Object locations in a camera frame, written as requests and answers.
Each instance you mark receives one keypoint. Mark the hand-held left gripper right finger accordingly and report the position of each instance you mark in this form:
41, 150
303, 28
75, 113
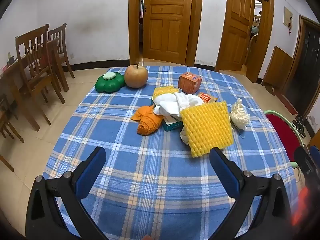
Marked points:
226, 177

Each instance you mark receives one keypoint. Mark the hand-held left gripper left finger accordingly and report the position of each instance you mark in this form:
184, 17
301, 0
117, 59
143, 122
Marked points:
90, 172

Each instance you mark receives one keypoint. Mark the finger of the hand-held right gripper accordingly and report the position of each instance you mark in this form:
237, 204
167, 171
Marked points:
305, 165
317, 153

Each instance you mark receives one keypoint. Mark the red bin with green rim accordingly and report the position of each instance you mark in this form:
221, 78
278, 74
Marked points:
282, 132

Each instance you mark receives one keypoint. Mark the large yellow foam net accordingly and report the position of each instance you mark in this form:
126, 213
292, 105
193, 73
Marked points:
206, 127

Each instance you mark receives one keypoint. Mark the teal tissue box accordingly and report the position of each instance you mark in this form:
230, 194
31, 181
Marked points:
172, 125

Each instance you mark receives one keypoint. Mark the orange knit sock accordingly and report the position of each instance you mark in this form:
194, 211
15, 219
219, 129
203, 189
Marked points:
148, 123

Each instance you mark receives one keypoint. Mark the orange snack packet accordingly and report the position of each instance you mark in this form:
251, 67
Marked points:
207, 97

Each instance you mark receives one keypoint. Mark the white sock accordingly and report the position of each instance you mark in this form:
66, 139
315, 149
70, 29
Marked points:
167, 103
191, 101

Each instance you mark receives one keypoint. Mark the orange cardboard box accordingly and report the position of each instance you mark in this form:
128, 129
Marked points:
188, 83

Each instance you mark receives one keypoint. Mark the small yellow foam net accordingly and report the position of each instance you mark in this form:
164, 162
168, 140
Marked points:
163, 90

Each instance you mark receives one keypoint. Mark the black sneaker pair white soles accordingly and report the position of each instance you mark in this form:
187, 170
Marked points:
300, 131

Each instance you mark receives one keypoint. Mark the dark shoe pair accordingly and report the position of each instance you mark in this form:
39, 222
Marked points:
298, 120

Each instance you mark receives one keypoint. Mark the red doormat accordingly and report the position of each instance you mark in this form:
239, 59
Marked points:
287, 103

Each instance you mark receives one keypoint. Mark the blue plaid tablecloth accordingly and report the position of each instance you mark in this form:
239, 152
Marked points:
150, 170

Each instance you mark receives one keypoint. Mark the green flower-shaped container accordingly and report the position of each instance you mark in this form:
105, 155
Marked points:
110, 85

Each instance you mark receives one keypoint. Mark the dark entrance door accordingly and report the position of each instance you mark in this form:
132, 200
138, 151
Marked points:
305, 62

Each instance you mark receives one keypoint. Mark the wooden dining chair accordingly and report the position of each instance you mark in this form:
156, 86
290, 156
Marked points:
32, 55
5, 120
58, 37

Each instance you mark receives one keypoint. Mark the small dark container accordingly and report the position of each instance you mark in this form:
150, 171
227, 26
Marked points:
10, 59

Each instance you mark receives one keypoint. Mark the panelled wooden door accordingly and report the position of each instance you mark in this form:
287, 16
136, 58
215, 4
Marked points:
235, 30
167, 30

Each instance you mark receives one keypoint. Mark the low wooden wall panel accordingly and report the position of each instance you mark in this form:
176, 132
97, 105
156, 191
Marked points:
277, 67

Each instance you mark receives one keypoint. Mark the wooden door frame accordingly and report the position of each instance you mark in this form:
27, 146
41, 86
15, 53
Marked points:
267, 35
133, 17

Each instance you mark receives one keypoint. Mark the wall poster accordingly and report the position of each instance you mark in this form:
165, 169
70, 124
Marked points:
288, 15

